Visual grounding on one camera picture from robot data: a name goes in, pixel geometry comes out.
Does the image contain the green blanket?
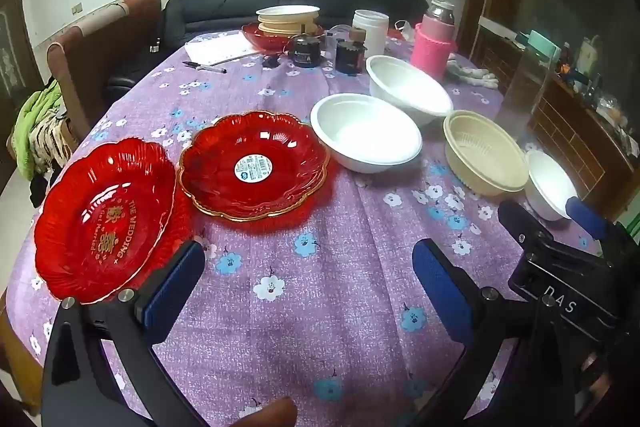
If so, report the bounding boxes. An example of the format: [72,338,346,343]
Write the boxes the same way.
[13,78,64,181]

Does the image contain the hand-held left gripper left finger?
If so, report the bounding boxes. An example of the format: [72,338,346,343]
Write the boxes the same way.
[41,239,211,427]

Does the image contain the white gloves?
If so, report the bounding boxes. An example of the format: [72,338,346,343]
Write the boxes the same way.
[446,59,500,90]

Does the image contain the small white bowl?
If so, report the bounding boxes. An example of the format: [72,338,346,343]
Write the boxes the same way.
[524,150,581,223]

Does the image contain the person's left hand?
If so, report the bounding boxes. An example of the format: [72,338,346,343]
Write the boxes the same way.
[239,396,299,427]

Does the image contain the white paper sheets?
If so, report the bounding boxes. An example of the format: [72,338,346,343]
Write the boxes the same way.
[183,34,261,66]

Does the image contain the red plastic plate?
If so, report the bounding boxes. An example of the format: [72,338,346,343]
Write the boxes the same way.
[242,22,327,54]

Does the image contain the brown patterned blanket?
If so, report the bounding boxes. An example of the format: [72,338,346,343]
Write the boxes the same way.
[29,111,77,174]

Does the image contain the wooden cabinet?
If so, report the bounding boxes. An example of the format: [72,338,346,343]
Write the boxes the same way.
[474,18,640,222]

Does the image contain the large white bowl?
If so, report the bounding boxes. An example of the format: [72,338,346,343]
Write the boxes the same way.
[366,55,454,128]
[310,93,423,174]

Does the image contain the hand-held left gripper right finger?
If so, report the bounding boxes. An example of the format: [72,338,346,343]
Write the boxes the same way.
[411,238,621,427]

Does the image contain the red plate with white sticker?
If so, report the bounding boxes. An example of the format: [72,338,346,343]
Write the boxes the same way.
[178,110,331,222]

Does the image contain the purple floral tablecloth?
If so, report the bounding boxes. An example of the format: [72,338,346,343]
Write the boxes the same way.
[5,29,606,427]

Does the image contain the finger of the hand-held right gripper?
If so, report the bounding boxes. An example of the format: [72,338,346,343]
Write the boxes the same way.
[497,199,555,259]
[566,196,640,259]

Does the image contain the red plate with gold print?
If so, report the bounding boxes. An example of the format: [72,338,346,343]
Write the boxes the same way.
[33,138,178,305]

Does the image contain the dark clothes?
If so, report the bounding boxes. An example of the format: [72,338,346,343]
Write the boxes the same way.
[28,176,52,208]

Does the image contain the teal box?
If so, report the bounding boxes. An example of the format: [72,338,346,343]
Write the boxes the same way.
[527,30,562,58]

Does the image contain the black pen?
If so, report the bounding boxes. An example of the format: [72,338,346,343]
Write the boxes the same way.
[182,60,227,74]

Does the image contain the brown armchair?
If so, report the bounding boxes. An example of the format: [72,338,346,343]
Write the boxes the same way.
[46,0,164,144]

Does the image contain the black leather sofa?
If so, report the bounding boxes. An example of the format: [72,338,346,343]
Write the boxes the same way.
[106,0,442,94]

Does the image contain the white plastic jar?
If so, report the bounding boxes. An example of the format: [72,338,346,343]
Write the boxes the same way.
[352,9,390,58]

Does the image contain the pink sleeved jar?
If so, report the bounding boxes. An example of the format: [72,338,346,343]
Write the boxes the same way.
[411,0,459,81]

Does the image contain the black box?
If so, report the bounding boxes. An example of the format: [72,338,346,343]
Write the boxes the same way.
[334,39,366,76]

